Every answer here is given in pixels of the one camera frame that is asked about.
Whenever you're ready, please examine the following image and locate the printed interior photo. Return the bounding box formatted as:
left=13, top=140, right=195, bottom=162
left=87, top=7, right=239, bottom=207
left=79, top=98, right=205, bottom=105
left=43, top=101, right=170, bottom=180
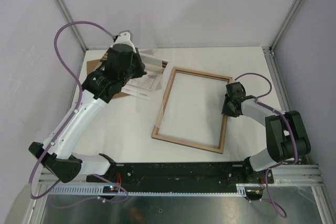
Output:
left=121, top=51, right=168, bottom=100

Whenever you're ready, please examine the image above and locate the clear acrylic sheet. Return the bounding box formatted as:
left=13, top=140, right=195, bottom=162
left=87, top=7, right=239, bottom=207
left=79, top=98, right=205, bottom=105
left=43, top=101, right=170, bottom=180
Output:
left=122, top=49, right=168, bottom=119

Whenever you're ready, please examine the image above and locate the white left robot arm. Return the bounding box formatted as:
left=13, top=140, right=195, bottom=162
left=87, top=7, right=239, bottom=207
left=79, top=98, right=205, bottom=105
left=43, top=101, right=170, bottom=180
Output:
left=28, top=44, right=146, bottom=183

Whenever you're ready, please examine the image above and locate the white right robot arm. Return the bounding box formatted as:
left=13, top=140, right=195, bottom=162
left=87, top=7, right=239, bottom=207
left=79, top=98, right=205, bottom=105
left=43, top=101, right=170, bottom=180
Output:
left=222, top=82, right=311, bottom=183

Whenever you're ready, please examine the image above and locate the brown cardboard backing board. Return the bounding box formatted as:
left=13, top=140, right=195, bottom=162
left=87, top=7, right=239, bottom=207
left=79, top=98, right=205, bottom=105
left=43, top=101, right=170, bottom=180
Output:
left=82, top=52, right=127, bottom=103

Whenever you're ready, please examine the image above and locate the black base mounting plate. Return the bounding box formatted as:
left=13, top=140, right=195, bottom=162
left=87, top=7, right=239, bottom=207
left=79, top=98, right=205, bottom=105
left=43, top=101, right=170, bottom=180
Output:
left=86, top=161, right=274, bottom=193

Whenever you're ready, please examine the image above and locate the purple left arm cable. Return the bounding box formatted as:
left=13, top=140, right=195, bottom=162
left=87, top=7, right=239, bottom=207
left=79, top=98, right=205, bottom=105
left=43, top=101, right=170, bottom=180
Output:
left=28, top=20, right=116, bottom=200

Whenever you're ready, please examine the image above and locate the grey slotted cable duct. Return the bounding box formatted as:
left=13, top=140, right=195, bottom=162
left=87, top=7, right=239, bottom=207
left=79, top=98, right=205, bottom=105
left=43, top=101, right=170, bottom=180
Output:
left=50, top=184, right=262, bottom=197

